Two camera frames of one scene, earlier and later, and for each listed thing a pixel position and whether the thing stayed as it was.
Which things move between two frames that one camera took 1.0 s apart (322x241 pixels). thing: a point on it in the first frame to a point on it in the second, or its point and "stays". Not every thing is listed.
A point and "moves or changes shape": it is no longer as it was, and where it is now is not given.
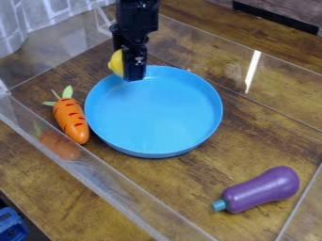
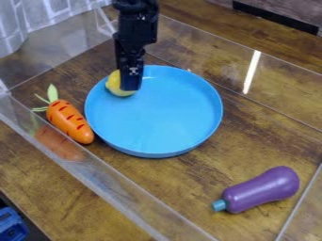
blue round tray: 159,117 stays
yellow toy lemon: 116,62 moves or changes shape
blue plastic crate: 12,229 stays
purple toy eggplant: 276,184 stays
